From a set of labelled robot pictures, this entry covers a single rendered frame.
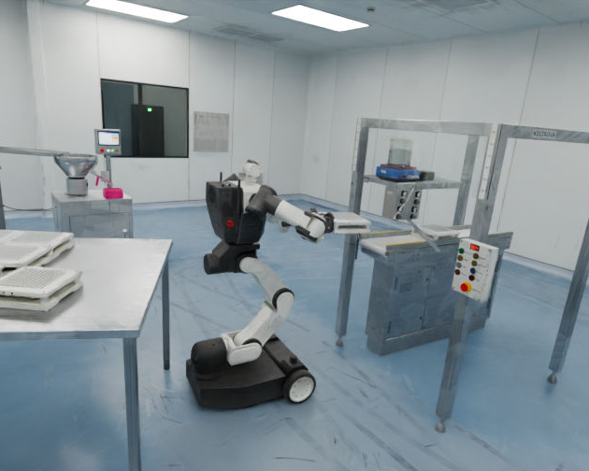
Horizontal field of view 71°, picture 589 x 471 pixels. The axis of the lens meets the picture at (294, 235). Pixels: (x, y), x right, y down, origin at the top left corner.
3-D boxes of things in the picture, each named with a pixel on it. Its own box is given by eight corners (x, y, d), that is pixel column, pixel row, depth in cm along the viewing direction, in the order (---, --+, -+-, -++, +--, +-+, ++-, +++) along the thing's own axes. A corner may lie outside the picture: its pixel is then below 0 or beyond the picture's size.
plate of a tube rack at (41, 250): (-40, 265, 171) (-40, 261, 170) (-4, 248, 195) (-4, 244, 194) (22, 268, 173) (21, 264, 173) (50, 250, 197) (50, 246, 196)
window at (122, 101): (104, 157, 635) (100, 78, 604) (104, 157, 636) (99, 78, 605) (188, 158, 717) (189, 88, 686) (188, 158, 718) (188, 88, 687)
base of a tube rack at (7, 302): (-20, 306, 149) (-21, 299, 149) (25, 280, 173) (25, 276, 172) (47, 311, 149) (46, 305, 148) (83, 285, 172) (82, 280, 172)
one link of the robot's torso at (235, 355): (228, 368, 232) (229, 348, 228) (217, 351, 248) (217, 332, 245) (262, 361, 242) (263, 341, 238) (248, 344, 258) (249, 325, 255)
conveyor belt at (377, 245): (383, 257, 264) (384, 249, 263) (359, 246, 285) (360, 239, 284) (511, 241, 330) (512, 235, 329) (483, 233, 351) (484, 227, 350)
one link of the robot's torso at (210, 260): (209, 278, 215) (210, 246, 210) (202, 270, 225) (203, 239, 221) (258, 273, 228) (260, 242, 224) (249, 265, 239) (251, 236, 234)
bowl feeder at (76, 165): (60, 198, 374) (56, 157, 364) (53, 192, 401) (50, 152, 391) (116, 195, 403) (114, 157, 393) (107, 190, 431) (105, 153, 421)
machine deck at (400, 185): (396, 190, 248) (397, 183, 247) (358, 179, 279) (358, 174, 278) (465, 188, 278) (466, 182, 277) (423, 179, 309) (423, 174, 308)
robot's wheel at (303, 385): (319, 392, 245) (291, 410, 238) (314, 388, 249) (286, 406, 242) (312, 367, 237) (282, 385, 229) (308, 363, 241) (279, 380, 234)
